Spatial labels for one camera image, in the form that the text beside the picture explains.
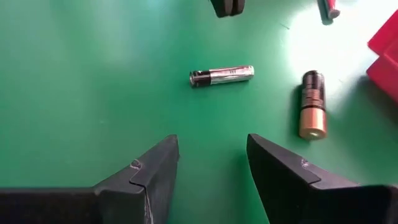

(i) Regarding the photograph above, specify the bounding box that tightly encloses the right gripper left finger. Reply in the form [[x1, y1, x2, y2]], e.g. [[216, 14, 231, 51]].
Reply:
[[0, 134, 180, 224]]

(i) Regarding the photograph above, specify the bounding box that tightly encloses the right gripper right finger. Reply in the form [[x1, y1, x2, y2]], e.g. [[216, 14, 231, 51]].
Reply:
[[246, 133, 398, 224]]

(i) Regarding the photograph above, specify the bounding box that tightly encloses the copper-top Duracell battery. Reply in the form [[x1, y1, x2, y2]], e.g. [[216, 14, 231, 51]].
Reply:
[[298, 70, 328, 141]]

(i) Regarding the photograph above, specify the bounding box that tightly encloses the small cylindrical battery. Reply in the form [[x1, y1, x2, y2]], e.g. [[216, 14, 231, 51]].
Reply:
[[188, 64, 256, 89]]

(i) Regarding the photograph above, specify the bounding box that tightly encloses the Energizer Max AAA battery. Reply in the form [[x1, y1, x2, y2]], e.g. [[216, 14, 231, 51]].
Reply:
[[317, 0, 341, 21]]

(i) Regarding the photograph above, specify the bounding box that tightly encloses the green table mat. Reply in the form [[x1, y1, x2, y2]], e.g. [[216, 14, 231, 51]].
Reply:
[[0, 0, 398, 224]]

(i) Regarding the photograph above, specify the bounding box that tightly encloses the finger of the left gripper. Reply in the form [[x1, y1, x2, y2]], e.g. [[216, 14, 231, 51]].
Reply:
[[210, 0, 233, 19], [231, 0, 246, 17]]

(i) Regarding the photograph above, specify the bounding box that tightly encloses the red plastic bin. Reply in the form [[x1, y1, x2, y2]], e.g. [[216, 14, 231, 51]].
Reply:
[[366, 9, 398, 104]]

